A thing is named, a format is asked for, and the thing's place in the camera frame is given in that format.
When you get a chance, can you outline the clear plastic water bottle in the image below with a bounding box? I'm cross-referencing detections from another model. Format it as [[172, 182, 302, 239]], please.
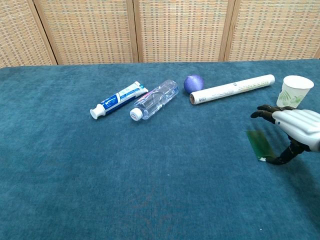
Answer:
[[129, 79, 180, 122]]

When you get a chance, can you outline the white paper cup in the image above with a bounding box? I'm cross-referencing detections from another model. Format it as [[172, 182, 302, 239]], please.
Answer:
[[276, 75, 315, 109]]

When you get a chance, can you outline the white paper roll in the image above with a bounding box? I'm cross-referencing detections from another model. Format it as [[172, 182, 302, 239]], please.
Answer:
[[189, 74, 276, 106]]

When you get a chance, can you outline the purple ball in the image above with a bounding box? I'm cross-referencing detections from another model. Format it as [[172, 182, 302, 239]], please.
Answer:
[[183, 74, 205, 95]]

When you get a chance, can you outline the blue carpet table cover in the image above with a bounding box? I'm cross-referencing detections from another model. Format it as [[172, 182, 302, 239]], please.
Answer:
[[0, 58, 320, 240]]

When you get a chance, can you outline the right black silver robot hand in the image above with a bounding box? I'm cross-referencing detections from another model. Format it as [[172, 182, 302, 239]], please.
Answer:
[[250, 104, 320, 166]]

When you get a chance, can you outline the woven bamboo folding screen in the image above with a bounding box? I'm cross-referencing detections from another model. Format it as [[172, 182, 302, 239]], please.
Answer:
[[0, 0, 320, 68]]

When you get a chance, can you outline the green strip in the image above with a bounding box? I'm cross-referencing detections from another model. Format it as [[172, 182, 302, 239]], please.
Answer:
[[246, 129, 275, 162]]

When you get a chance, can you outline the blue white toothpaste tube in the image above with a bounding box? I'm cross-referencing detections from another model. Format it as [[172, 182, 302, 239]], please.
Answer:
[[89, 80, 149, 121]]

